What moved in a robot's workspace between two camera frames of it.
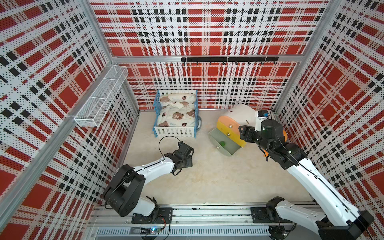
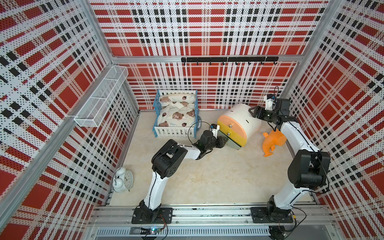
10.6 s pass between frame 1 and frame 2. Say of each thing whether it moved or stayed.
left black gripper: moved
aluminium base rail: stayed
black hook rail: stayed
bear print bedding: stayed
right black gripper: moved
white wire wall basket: stayed
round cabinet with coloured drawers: moved
